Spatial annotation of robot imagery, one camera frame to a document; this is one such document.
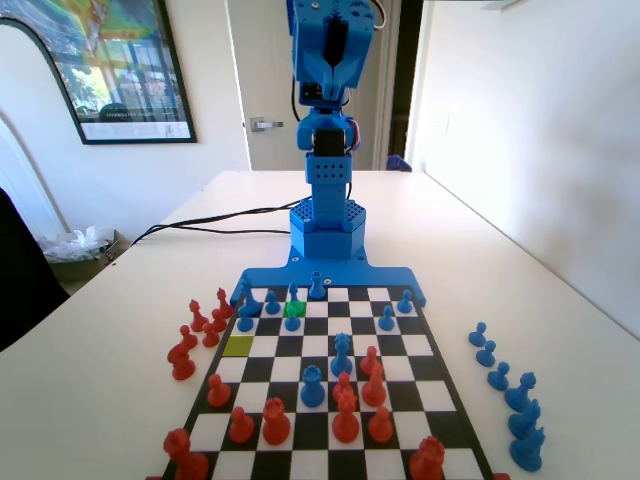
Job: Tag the red chess rook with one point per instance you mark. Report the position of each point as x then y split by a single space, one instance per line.
182 457
427 460

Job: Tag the blue chess bishop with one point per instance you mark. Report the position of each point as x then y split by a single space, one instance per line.
294 295
521 395

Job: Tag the blue chess king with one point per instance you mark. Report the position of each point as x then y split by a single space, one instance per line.
249 302

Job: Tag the small blue object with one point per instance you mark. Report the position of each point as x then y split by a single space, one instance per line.
399 163

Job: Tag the black framed poster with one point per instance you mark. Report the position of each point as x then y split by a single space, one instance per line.
125 75

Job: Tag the red chess pawn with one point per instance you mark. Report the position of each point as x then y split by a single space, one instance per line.
371 361
241 429
380 428
343 382
209 339
186 340
218 321
218 395

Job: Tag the clear plastic bag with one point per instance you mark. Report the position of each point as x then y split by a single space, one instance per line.
75 240

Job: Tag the blue chess knight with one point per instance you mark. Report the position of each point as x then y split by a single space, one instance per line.
526 422
529 452

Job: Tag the blue chess queen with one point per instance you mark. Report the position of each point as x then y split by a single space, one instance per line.
341 357

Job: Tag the blue chess rook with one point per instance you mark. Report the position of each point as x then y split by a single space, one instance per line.
315 290
312 390

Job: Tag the black white chessboard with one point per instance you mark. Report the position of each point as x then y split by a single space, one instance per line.
310 345

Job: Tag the white door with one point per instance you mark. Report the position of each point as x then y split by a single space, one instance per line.
260 60

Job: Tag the blue gripper camera box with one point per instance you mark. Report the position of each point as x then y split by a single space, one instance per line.
312 94

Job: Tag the blue chess pawn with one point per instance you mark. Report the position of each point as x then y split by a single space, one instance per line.
499 379
486 356
405 304
477 336
245 322
386 320
291 326
271 305

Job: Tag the red chess bishop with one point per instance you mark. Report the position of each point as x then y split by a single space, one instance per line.
221 302
196 318

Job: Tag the blue arm base plate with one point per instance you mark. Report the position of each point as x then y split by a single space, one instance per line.
380 276

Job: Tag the black chair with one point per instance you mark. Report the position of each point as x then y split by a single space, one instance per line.
20 290

